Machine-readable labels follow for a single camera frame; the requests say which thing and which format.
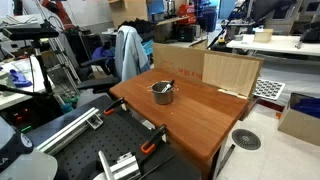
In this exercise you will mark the white desk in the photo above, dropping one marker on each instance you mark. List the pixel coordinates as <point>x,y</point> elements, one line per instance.
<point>10,100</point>

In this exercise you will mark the red robot arm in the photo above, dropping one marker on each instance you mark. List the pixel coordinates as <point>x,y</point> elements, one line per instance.
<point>61,11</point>

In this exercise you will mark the red cola pack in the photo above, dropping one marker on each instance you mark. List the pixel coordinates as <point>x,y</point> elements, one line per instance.
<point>187,14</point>

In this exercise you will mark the long aluminium extrusion rail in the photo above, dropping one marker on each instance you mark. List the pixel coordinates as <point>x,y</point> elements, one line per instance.
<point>66,131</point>

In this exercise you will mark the black bags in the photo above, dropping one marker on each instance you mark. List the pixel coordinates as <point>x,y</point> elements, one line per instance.
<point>136,25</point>

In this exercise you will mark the purple blue cloth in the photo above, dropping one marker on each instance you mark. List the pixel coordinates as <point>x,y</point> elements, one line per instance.
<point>101,52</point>

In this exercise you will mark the black and white marker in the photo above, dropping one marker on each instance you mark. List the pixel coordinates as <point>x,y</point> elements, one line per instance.
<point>166,88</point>

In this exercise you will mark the aluminium extrusion rail with bracket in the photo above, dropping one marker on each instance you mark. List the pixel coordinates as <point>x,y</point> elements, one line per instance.
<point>126,166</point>

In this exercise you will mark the blue item in box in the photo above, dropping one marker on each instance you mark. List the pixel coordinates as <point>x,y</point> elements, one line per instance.
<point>308,106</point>

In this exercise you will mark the black box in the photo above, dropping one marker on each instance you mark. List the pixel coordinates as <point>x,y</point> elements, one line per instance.
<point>187,33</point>

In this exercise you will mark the checkered calibration board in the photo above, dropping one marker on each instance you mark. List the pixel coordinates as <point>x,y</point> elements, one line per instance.
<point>269,89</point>

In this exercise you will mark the silver metal rack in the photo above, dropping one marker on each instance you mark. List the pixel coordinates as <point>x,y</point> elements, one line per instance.
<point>61,56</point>

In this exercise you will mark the open cardboard box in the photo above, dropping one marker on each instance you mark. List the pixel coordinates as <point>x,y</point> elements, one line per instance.
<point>296,128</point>

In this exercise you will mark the black stereo camera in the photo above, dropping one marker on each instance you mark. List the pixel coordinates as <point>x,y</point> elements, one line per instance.
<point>30,33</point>

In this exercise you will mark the black orange bar clamp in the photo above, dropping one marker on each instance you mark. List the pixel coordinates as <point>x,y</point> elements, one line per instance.
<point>151,141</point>
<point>113,107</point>

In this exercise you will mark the light blue bin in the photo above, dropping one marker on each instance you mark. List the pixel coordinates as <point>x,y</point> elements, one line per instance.
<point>148,48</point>

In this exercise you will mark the round floor drain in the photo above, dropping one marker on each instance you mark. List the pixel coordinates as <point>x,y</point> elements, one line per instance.
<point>246,139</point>

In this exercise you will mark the white work table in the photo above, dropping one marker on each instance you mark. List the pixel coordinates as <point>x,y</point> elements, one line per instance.
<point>276,44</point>

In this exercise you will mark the brown cardboard panel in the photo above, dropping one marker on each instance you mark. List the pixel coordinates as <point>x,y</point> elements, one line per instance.
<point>226,73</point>

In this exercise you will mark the blue screen monitor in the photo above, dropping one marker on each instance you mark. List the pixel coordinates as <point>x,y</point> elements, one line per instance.
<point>156,6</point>

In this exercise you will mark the black perforated breadboard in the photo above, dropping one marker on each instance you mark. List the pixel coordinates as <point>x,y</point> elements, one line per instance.
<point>110,136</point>

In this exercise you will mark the large cardboard box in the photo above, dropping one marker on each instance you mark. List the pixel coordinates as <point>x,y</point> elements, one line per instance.
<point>130,11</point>

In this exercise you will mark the black office chair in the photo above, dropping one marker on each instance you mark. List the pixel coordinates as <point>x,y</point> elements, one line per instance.
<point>96,83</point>

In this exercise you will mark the dark table leg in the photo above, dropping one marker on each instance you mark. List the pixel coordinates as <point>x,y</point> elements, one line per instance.
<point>226,158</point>

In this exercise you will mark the small wooden box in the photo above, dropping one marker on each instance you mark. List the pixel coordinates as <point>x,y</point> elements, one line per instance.
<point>263,35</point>

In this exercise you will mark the small steel pot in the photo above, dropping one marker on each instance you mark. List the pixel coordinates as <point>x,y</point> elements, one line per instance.
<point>163,98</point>

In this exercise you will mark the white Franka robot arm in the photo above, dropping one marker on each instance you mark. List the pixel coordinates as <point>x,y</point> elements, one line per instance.
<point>13,146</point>

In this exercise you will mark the black bag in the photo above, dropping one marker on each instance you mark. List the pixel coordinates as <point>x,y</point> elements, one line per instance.
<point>310,35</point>

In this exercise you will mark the black camera tripod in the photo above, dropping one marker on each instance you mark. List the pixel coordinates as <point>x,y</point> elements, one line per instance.
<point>40,63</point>

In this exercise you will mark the black computer case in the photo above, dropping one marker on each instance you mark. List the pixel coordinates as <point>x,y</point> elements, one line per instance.
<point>40,113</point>

